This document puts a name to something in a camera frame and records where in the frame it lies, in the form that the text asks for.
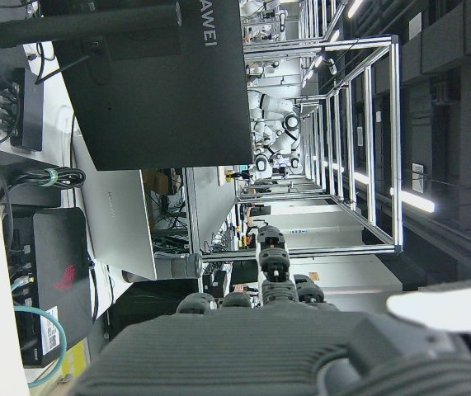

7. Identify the black cable bundle green tie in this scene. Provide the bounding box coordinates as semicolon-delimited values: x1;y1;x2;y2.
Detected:
5;166;87;191

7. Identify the black hub box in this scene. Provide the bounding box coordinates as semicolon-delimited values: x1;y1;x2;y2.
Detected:
9;67;46;152

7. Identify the right dark robot hand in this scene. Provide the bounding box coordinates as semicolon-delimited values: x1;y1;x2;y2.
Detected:
69;224;471;396

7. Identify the grey cylindrical monitor stand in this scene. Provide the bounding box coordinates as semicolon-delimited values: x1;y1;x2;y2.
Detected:
120;252;204;284

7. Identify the white black humanoid robot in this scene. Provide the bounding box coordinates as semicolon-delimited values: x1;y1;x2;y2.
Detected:
248;89;304;183

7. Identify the black mini computer red logo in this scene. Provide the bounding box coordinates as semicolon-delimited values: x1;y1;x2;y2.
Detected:
9;206;94;369

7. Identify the aluminium profile cage frame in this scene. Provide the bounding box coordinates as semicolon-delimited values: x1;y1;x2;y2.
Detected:
234;34;404;255

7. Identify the silver laptop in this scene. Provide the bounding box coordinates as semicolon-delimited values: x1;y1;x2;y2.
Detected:
71;135;158;282

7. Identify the black Huawei monitor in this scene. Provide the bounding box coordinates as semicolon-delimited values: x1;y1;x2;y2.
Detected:
52;0;253;172

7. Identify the teal network cable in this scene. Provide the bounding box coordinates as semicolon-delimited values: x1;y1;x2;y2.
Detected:
13;304;69;389

